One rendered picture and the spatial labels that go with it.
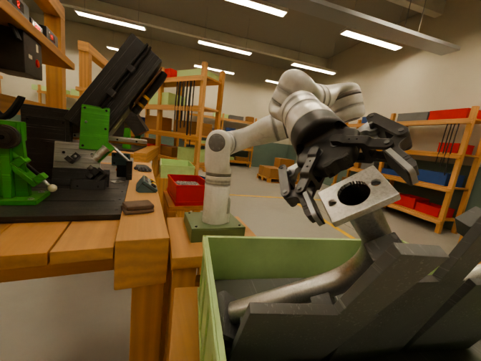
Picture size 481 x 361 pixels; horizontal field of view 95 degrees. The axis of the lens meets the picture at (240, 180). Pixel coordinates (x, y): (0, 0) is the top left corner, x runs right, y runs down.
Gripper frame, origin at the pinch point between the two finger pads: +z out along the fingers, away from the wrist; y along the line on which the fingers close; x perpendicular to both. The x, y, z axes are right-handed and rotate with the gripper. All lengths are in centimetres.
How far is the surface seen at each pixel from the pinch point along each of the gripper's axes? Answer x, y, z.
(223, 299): 7.8, -23.5, 0.4
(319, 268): 42.2, -16.1, -17.0
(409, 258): 1.4, 0.5, 6.3
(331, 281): 10.2, -7.7, 2.0
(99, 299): 55, -171, -58
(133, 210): 6, -62, -40
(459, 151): 359, 200, -287
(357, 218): -1.1, -1.3, 2.8
